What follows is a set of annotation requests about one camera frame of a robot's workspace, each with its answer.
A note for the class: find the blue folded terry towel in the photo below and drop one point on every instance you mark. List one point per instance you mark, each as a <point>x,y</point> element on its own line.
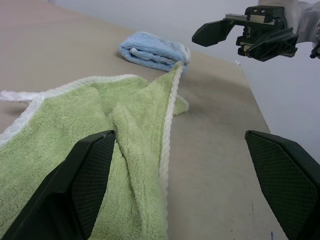
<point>150,47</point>

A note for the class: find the green terry towel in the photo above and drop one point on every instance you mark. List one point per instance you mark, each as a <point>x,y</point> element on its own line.
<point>75,112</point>

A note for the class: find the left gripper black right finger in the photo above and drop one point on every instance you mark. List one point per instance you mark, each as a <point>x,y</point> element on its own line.
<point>290,180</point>

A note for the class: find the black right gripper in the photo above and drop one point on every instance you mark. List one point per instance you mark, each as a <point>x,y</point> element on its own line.
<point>265,20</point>

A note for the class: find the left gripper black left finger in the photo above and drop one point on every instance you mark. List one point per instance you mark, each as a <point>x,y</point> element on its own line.
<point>75,190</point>

